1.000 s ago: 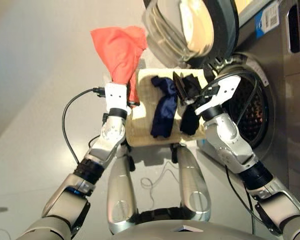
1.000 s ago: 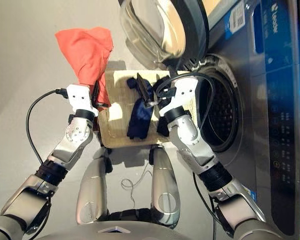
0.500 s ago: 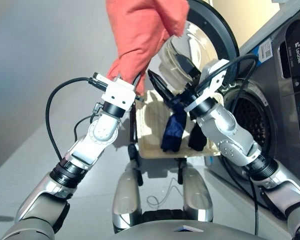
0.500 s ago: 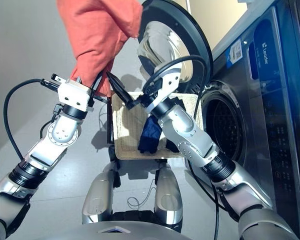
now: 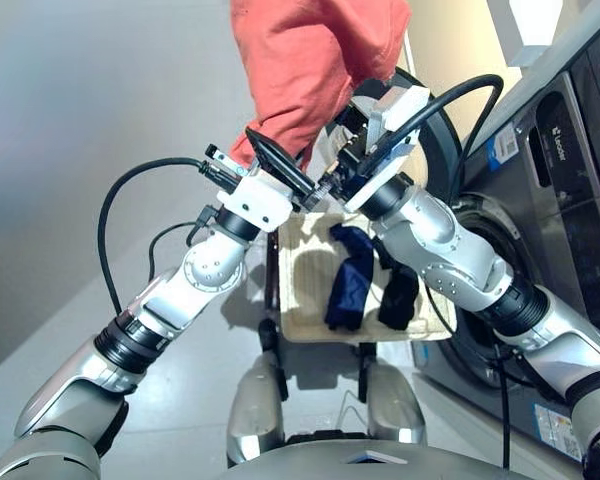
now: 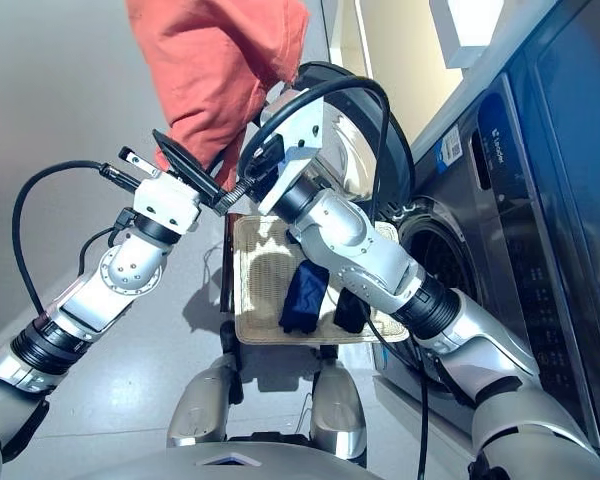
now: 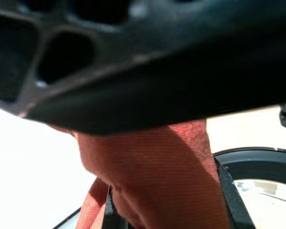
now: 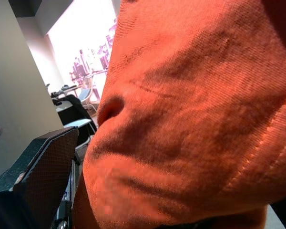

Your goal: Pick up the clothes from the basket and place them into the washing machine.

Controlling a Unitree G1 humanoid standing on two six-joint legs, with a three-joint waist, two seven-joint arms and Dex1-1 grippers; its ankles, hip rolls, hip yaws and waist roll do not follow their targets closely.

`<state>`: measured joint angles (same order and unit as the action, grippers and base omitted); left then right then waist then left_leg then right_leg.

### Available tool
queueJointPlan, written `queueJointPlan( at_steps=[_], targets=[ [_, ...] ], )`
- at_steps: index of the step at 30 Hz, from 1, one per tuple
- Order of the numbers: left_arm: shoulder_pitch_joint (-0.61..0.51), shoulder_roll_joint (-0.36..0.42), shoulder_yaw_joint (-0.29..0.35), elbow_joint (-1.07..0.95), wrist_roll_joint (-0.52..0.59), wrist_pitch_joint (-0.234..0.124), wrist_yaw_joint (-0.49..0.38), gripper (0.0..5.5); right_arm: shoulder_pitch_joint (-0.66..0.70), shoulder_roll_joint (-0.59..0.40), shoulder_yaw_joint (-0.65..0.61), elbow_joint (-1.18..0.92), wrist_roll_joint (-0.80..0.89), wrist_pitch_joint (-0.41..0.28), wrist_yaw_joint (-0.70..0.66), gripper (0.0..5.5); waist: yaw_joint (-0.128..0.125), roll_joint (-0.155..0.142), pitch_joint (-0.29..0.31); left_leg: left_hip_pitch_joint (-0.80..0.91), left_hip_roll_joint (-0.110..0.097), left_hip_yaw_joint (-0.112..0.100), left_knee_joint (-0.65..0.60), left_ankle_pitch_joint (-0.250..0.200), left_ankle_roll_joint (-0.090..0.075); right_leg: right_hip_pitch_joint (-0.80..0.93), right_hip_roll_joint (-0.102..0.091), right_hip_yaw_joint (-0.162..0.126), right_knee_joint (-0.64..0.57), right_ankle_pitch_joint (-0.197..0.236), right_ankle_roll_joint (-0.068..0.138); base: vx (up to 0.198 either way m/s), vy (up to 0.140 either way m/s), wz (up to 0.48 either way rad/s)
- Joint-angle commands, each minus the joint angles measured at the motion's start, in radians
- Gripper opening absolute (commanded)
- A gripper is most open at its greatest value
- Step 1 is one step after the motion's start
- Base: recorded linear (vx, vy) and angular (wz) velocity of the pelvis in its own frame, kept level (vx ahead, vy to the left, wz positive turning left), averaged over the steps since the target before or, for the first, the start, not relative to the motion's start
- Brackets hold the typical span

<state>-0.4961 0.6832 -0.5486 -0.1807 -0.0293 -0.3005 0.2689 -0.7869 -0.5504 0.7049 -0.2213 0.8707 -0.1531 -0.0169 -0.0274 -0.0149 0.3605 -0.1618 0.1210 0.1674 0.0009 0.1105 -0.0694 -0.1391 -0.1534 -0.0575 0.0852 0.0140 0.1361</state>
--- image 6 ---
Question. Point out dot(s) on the silver robot leg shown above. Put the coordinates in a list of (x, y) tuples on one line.
[(337, 410), (200, 400)]

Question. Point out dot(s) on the white counter shelf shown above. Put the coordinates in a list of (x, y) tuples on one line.
[(470, 30)]

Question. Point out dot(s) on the black garment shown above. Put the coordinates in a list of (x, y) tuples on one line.
[(350, 312)]

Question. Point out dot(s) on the grey washing machine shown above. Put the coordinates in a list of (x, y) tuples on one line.
[(505, 250)]

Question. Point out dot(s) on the silver robot torso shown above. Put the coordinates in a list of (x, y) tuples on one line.
[(230, 465)]

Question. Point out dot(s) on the orange garment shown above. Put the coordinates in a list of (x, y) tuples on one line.
[(205, 65)]

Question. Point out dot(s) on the navy blue garment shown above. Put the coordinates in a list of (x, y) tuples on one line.
[(305, 300)]

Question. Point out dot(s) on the pale woven laundry basket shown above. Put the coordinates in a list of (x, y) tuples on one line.
[(260, 280)]

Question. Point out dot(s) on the round washing machine door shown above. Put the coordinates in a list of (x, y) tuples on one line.
[(400, 150)]

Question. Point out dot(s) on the blue sticker with barcode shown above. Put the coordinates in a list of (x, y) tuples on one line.
[(447, 150)]

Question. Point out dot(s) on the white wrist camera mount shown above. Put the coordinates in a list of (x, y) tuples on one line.
[(300, 135), (165, 202)]

